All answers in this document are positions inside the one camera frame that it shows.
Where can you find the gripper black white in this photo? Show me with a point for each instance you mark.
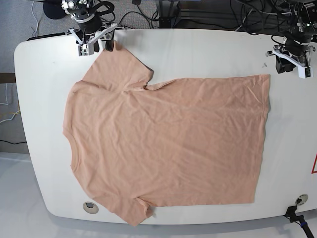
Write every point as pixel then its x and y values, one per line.
pixel 291 53
pixel 89 44

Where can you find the peach T-shirt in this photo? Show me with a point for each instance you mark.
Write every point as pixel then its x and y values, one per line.
pixel 184 142

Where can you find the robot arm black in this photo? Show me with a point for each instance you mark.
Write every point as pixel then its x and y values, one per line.
pixel 92 28
pixel 291 24

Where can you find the red warning sticker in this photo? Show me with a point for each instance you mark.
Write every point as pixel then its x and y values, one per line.
pixel 314 169

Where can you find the right table grommet hole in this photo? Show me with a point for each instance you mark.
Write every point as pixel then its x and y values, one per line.
pixel 302 199

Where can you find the table grommet hole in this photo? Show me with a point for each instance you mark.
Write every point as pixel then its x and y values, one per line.
pixel 90 207
pixel 302 199

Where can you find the left table grommet hole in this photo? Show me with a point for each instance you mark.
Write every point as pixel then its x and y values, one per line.
pixel 90 207

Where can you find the black aluminium frame base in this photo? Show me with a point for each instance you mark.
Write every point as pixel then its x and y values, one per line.
pixel 168 11

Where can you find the black clamp with cable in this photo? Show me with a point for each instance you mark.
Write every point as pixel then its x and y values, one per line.
pixel 298 219

